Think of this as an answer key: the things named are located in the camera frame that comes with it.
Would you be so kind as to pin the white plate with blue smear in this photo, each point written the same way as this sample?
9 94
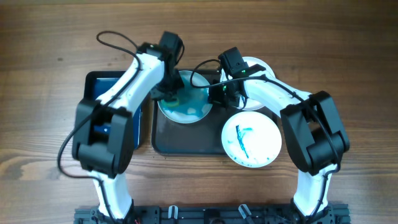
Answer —
193 106

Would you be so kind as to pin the white plate with red rim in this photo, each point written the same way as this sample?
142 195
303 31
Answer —
257 88

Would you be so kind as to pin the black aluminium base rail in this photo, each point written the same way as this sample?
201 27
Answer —
275 213

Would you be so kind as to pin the white plate with blue streak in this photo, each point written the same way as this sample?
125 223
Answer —
251 139

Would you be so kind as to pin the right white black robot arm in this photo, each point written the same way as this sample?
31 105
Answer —
314 133

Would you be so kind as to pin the green scouring sponge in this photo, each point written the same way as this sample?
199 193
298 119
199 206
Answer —
170 103

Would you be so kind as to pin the black tray with blue water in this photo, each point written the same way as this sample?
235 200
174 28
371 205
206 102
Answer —
99 82

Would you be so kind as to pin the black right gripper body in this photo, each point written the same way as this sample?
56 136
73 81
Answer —
222 99

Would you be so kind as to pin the dark brown serving tray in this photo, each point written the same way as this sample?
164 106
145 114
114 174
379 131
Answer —
202 138

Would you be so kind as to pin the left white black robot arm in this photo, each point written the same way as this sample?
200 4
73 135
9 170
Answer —
103 137

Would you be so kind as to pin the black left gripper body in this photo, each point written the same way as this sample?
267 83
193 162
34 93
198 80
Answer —
168 89

